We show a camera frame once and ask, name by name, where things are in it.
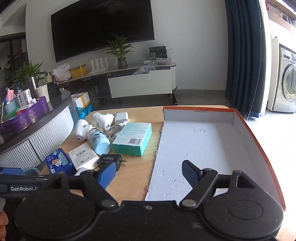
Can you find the white box with blue print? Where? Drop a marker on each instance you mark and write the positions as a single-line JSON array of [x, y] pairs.
[[24, 97]]

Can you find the clear pen organizer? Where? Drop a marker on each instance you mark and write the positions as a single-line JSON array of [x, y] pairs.
[[159, 61]]

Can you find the white plug-in mosquito repeller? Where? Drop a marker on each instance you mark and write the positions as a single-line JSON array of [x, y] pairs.
[[82, 131], [103, 120]]

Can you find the blue plastic bag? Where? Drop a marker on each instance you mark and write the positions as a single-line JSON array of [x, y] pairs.
[[85, 111]]

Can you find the silver washing machine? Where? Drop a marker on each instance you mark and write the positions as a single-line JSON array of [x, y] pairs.
[[284, 81]]

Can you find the clear liquid refill bottle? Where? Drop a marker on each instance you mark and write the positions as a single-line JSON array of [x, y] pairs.
[[114, 132]]

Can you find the green plant in white pot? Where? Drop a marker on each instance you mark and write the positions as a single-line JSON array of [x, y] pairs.
[[41, 92]]

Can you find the purple patterned box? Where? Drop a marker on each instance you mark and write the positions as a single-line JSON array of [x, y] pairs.
[[27, 115]]

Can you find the pink note pad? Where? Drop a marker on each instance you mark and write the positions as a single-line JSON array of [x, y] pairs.
[[10, 95]]

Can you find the yellow tin box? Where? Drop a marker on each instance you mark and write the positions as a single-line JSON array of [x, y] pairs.
[[79, 71]]

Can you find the white tall cabinet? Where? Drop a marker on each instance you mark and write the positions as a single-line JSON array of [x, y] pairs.
[[274, 69]]

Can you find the white adapter box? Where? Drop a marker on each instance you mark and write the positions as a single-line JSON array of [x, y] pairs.
[[83, 155]]

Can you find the white and dark television cabinet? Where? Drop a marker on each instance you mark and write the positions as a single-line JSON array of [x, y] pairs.
[[138, 85]]

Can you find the light blue round container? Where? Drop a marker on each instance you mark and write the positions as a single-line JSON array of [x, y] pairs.
[[30, 172]]

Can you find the crumpled grey plastic bag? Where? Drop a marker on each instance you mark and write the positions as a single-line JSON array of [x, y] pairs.
[[144, 69]]

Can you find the large white charger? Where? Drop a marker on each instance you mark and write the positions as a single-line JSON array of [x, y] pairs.
[[121, 118]]

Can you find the teal bandage box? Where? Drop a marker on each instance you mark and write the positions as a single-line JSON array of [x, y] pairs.
[[131, 139]]

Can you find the round ribbed side cabinet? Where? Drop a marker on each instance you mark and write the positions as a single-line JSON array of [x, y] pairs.
[[46, 136]]

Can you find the black wall television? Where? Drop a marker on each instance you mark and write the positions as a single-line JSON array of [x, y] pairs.
[[101, 25]]

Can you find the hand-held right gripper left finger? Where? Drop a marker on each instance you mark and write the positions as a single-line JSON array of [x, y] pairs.
[[106, 172]]

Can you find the white and yellow carton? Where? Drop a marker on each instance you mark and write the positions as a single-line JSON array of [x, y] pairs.
[[81, 99]]

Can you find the black and green box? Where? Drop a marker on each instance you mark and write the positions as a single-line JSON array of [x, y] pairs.
[[158, 52]]

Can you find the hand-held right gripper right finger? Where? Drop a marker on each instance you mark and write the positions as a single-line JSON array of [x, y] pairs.
[[190, 172]]

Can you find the orange cardboard box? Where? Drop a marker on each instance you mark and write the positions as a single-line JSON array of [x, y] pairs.
[[203, 143]]

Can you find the blue cartoon tissue box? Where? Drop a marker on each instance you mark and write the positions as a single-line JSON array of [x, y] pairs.
[[59, 162]]

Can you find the black stand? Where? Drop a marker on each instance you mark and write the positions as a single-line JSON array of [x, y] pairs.
[[54, 95]]

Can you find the black charger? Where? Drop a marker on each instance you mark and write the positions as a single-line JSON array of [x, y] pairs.
[[111, 159]]

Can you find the dark blue curtain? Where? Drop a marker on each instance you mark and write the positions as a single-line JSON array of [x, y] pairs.
[[242, 58]]

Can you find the person's left hand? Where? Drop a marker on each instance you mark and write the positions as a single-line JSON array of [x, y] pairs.
[[2, 220]]

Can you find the wooden wall shelf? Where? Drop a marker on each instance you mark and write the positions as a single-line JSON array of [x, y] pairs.
[[282, 14]]

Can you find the white router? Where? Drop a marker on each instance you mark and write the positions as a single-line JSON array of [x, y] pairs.
[[99, 66]]

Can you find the black rolled mat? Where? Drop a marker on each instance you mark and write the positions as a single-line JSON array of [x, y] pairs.
[[174, 99]]

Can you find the bamboo plant in dark vase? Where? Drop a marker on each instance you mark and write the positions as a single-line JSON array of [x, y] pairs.
[[121, 62]]

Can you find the white plastic bag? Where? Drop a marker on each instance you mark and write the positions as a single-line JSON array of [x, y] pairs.
[[61, 73]]

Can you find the dark framed glass door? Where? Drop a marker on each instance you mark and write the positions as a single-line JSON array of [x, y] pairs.
[[16, 55]]

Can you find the stainless steel thermos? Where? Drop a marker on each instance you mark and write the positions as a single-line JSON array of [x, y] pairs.
[[32, 85]]

